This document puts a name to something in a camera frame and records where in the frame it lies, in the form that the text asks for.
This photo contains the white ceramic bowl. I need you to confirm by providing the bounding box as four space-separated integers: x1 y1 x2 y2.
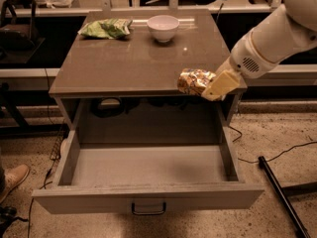
147 15 179 43

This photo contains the tan shoe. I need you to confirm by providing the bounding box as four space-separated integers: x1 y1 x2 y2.
0 164 30 203

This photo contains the black metal stand leg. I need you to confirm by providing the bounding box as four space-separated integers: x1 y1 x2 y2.
259 156 311 238

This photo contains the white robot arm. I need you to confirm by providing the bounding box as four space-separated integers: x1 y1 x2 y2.
202 0 317 101

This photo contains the black drawer handle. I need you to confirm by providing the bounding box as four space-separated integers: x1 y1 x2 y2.
131 202 166 216

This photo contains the open grey top drawer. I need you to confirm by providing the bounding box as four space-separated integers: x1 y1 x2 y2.
33 130 263 214

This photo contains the grey cabinet with top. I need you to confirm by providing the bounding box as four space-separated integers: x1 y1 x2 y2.
50 10 245 146

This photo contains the green chip bag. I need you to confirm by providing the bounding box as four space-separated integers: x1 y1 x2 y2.
78 18 133 39

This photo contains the black floor cable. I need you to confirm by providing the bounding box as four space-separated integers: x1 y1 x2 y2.
229 125 317 165

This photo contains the black chair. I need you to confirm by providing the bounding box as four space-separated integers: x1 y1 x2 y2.
0 0 45 64

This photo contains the crushed orange soda can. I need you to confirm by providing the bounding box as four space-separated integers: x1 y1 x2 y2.
177 68 216 96

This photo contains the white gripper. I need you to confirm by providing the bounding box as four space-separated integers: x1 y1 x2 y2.
201 32 277 101

